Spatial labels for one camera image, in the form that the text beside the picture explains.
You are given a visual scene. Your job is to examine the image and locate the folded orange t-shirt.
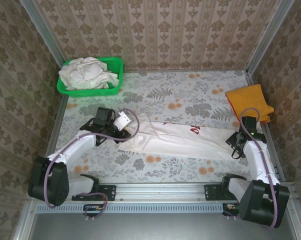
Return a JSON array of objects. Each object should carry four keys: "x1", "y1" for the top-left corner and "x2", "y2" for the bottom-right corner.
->
[{"x1": 225, "y1": 84, "x2": 275, "y2": 125}]

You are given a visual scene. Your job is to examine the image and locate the right gripper thin black cable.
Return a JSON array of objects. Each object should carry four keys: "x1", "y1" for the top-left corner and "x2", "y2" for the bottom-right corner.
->
[{"x1": 230, "y1": 146, "x2": 244, "y2": 160}]

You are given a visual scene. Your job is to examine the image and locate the crumpled white t-shirt pile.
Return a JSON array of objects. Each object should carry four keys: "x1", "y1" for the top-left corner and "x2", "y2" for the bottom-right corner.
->
[{"x1": 58, "y1": 56, "x2": 120, "y2": 91}]

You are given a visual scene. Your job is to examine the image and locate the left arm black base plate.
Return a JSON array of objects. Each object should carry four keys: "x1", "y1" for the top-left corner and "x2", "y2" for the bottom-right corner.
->
[{"x1": 71, "y1": 184, "x2": 116, "y2": 202}]

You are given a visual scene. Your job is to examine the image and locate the aluminium frame post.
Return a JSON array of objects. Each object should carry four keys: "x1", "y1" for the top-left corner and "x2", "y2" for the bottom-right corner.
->
[
  {"x1": 245, "y1": 0, "x2": 296, "y2": 74},
  {"x1": 19, "y1": 0, "x2": 66, "y2": 68}
]

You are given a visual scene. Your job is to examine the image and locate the aluminium mounting rail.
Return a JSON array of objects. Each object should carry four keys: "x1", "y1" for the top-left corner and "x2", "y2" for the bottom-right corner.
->
[{"x1": 27, "y1": 182, "x2": 298, "y2": 202}]

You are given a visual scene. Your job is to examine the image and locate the white slotted cable duct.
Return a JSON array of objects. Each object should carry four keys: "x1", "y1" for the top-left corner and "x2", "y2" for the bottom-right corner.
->
[{"x1": 36, "y1": 202, "x2": 241, "y2": 214}]

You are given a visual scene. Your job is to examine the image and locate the aluminium table back rail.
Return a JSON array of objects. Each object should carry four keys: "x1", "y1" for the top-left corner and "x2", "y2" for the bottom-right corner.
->
[{"x1": 122, "y1": 68, "x2": 249, "y2": 74}]

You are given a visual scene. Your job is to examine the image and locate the aluminium table side rail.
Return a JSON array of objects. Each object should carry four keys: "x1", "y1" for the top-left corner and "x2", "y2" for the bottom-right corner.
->
[
  {"x1": 244, "y1": 71, "x2": 286, "y2": 182},
  {"x1": 37, "y1": 94, "x2": 70, "y2": 183}
]

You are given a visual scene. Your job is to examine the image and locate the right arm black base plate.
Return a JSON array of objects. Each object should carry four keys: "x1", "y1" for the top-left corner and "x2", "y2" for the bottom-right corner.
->
[{"x1": 204, "y1": 184, "x2": 241, "y2": 202}]

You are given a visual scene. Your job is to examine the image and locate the white t-shirt with red print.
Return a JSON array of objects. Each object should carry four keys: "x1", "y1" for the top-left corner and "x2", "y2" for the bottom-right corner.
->
[{"x1": 117, "y1": 112, "x2": 242, "y2": 161}]

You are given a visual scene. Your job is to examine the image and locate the small circuit board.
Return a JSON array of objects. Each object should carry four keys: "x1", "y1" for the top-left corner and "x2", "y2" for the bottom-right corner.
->
[
  {"x1": 222, "y1": 202, "x2": 241, "y2": 217},
  {"x1": 83, "y1": 203, "x2": 103, "y2": 217}
]

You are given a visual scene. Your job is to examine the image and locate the green plastic basket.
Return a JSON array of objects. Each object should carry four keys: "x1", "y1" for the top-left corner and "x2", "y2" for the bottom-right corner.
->
[{"x1": 56, "y1": 56, "x2": 124, "y2": 98}]

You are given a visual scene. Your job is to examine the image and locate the floral tablecloth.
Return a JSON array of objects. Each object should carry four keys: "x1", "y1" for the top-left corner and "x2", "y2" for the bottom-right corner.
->
[{"x1": 46, "y1": 70, "x2": 284, "y2": 185}]

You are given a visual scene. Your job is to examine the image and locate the grey metal panel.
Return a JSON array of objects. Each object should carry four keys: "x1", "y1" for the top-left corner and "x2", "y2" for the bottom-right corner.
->
[{"x1": 14, "y1": 197, "x2": 301, "y2": 240}]

